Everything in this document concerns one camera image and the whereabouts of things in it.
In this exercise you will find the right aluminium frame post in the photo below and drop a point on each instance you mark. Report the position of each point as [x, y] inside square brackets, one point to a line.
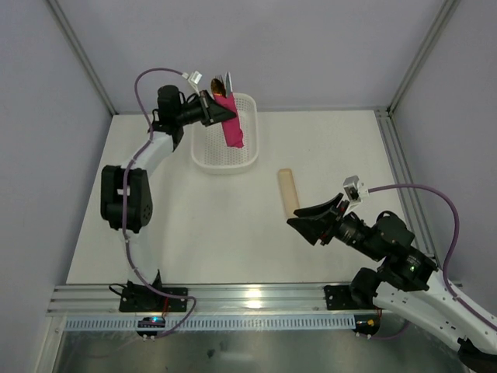
[429, 41]

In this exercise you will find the aluminium front rail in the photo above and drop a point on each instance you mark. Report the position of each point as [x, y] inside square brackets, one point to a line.
[221, 299]

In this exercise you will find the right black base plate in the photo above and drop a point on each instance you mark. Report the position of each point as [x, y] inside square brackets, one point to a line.
[351, 297]

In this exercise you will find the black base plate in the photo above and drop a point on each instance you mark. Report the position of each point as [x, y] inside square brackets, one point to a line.
[176, 299]
[351, 297]

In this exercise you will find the left aluminium frame post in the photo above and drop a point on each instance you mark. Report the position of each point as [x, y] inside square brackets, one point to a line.
[64, 24]

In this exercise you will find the magenta paper napkin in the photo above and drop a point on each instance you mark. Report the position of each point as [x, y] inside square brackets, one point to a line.
[232, 129]

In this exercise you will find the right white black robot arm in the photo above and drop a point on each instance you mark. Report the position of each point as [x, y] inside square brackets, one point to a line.
[443, 311]

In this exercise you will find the right black connector box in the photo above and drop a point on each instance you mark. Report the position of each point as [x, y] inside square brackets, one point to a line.
[366, 326]

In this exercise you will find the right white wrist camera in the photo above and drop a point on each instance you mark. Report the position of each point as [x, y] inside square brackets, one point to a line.
[355, 191]

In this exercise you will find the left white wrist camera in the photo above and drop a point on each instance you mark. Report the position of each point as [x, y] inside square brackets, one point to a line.
[193, 79]

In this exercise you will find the white perforated plastic basket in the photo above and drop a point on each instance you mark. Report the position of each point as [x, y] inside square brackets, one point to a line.
[209, 151]

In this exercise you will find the beige utensil tray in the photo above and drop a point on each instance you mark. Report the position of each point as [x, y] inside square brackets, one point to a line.
[288, 192]

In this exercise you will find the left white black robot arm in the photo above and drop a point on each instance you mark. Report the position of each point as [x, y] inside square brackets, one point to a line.
[126, 200]

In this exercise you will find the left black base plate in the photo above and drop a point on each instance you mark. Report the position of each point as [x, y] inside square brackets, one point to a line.
[176, 299]

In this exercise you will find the black connector box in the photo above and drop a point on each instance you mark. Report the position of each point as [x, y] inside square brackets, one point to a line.
[150, 327]
[366, 326]

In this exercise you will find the left black connector box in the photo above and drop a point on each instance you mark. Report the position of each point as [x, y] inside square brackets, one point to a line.
[150, 327]

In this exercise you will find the gold spoon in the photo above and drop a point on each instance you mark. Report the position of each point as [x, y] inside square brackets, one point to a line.
[217, 87]

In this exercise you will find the slotted white cable duct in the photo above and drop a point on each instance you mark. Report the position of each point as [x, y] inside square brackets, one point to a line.
[215, 322]

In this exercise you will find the aluminium frame post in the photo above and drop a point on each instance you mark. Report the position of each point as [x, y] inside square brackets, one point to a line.
[429, 41]
[64, 24]

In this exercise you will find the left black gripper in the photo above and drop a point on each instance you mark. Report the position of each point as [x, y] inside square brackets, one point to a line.
[208, 109]

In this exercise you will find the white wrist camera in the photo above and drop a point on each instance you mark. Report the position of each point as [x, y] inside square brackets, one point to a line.
[355, 191]
[193, 79]

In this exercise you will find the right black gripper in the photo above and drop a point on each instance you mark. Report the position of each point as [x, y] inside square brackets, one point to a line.
[331, 224]

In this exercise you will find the silver fork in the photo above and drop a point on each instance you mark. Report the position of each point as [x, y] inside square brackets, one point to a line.
[221, 79]

